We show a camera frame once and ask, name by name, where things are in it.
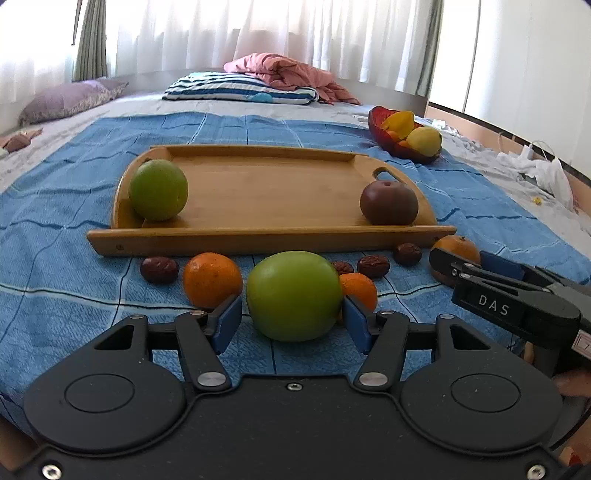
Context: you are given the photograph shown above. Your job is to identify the yellow pear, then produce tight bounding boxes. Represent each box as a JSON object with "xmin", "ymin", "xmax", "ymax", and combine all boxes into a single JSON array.
[{"xmin": 406, "ymin": 127, "xmax": 443, "ymax": 157}]

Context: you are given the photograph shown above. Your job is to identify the yellow starfruit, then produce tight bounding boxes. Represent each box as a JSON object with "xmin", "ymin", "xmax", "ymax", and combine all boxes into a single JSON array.
[{"xmin": 384, "ymin": 112, "xmax": 415, "ymax": 140}]

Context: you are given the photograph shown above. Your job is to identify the pink quilt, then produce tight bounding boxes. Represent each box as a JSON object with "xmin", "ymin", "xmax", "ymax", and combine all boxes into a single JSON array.
[{"xmin": 224, "ymin": 52, "xmax": 362, "ymax": 106}]

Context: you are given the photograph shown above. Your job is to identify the white sheer curtain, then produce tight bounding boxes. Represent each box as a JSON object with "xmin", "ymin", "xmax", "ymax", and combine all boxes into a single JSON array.
[{"xmin": 0, "ymin": 0, "xmax": 435, "ymax": 95}]

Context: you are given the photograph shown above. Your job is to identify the blue plaid blanket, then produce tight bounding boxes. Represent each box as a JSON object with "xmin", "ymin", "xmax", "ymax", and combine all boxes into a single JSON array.
[{"xmin": 0, "ymin": 112, "xmax": 591, "ymax": 430}]

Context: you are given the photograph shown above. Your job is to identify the white plastic bag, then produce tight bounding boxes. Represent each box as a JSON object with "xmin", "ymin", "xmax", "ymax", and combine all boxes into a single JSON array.
[{"xmin": 496, "ymin": 141, "xmax": 575, "ymax": 212}]

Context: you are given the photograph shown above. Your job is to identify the red fruit bowl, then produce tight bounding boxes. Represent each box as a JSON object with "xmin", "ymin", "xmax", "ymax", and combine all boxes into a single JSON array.
[{"xmin": 368, "ymin": 106, "xmax": 443, "ymax": 164}]

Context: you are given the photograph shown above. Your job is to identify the small purple pillow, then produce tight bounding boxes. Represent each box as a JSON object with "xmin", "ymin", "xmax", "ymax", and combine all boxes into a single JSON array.
[{"xmin": 95, "ymin": 78, "xmax": 130, "ymax": 100}]

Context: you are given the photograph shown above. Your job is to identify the large purple pillow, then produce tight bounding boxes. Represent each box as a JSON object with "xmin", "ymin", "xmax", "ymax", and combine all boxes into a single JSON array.
[{"xmin": 18, "ymin": 82, "xmax": 115, "ymax": 126}]

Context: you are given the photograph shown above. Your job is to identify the dark red apple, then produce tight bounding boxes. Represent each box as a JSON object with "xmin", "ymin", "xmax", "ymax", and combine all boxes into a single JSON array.
[{"xmin": 359, "ymin": 180, "xmax": 419, "ymax": 226}]

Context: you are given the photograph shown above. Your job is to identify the small green apple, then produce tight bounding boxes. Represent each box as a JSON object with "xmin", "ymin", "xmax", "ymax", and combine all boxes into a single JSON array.
[{"xmin": 128, "ymin": 159, "xmax": 189, "ymax": 222}]

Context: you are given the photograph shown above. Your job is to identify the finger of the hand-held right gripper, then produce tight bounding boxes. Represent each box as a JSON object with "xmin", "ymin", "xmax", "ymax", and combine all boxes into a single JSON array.
[
  {"xmin": 479, "ymin": 250, "xmax": 562, "ymax": 287},
  {"xmin": 428, "ymin": 248, "xmax": 546, "ymax": 297}
]

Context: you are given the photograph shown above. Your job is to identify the person's right hand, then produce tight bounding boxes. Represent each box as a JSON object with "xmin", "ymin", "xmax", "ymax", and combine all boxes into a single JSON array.
[{"xmin": 551, "ymin": 368, "xmax": 591, "ymax": 400}]

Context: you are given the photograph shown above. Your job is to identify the grey-green curtain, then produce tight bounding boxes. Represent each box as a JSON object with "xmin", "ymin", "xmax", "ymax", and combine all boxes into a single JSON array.
[
  {"xmin": 417, "ymin": 0, "xmax": 445, "ymax": 99},
  {"xmin": 71, "ymin": 0, "xmax": 110, "ymax": 84}
]

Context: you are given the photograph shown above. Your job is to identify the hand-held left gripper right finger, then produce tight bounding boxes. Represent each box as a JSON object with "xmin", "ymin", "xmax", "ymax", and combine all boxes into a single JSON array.
[{"xmin": 342, "ymin": 296, "xmax": 492, "ymax": 392}]

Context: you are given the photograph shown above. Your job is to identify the large green apple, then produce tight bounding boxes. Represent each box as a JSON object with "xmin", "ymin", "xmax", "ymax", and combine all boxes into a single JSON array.
[{"xmin": 246, "ymin": 251, "xmax": 343, "ymax": 342}]

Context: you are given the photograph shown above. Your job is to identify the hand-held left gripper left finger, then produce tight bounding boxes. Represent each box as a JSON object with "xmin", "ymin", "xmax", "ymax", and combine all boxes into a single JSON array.
[{"xmin": 93, "ymin": 295, "xmax": 244, "ymax": 393}]

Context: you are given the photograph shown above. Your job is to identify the striped pillow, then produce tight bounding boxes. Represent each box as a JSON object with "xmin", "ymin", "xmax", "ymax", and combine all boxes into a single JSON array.
[{"xmin": 163, "ymin": 72, "xmax": 319, "ymax": 106}]

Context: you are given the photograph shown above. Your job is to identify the large orange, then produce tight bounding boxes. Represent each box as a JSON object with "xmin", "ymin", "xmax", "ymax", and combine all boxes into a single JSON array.
[
  {"xmin": 431, "ymin": 234, "xmax": 482, "ymax": 278},
  {"xmin": 183, "ymin": 252, "xmax": 243, "ymax": 310}
]

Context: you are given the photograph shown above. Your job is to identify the wooden tray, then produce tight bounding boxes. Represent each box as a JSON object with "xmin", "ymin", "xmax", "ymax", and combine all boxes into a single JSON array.
[{"xmin": 87, "ymin": 144, "xmax": 457, "ymax": 257}]

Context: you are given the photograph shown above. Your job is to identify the wooden bed frame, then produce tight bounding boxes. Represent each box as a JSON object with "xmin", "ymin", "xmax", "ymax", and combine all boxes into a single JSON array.
[{"xmin": 424, "ymin": 102, "xmax": 591, "ymax": 217}]

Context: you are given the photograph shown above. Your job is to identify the small tangerine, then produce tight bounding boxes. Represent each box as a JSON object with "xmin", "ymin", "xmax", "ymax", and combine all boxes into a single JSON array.
[{"xmin": 338, "ymin": 272, "xmax": 378, "ymax": 320}]

